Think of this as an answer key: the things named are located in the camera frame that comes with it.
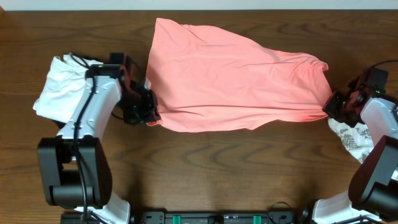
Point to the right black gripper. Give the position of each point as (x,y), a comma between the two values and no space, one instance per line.
(330,108)

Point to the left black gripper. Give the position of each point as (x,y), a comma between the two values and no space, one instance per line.
(150,111)

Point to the pink shirt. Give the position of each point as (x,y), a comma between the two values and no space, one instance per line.
(209,79)

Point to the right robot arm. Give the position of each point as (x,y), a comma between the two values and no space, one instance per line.
(372,193)

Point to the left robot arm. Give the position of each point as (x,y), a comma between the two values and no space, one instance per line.
(73,166)

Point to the white fern print shirt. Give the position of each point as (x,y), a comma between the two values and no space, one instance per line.
(357,141)

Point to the white folded shirt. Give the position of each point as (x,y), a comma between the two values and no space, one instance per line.
(63,88)

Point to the black folded shirt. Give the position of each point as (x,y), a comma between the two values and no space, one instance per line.
(59,124)

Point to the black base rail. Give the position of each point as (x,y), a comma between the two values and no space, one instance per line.
(273,216)

